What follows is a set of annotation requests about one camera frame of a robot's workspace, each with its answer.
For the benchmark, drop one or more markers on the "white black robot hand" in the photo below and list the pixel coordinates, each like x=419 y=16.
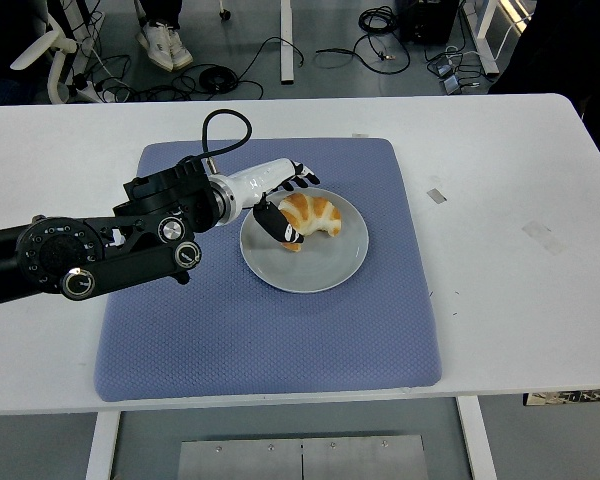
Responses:
x=260 y=180

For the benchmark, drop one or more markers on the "golden white croissant bread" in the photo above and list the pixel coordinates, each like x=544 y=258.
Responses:
x=320 y=215

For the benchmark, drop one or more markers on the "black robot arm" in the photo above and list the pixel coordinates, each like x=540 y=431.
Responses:
x=130 y=265

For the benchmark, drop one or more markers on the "grey round plate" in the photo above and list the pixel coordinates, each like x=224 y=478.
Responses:
x=305 y=270

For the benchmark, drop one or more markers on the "white background desk leg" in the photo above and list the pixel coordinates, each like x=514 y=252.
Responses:
x=286 y=40
x=487 y=45

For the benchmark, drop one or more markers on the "person's foot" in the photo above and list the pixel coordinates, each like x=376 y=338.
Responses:
x=155 y=45
x=181 y=50

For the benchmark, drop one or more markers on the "blue quilted mat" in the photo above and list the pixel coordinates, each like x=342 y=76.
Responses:
x=230 y=340

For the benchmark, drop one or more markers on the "black caster wheel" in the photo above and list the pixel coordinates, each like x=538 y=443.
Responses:
x=225 y=15

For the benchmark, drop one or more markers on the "grey tape square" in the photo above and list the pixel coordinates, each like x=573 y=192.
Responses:
x=437 y=195

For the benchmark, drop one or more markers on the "person's leg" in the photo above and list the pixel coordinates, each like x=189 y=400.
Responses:
x=160 y=10

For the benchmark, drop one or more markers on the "grey power adapter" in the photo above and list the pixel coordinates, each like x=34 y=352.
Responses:
x=451 y=86

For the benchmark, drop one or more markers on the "black equipment box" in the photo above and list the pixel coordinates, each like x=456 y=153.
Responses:
x=427 y=20

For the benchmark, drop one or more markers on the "grey metal plate with screws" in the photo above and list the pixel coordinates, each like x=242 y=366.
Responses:
x=240 y=460

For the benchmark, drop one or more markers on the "large clear tape patch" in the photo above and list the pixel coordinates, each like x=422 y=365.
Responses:
x=542 y=237

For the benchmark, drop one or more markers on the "white table leg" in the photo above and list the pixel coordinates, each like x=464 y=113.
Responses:
x=475 y=440
x=102 y=445

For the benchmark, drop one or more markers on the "person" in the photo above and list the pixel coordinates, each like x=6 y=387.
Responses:
x=555 y=50

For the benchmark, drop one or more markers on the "patterned label under table edge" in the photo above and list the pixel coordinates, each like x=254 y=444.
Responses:
x=570 y=397

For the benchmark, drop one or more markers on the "white office chair frame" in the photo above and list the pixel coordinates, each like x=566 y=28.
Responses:
x=57 y=70

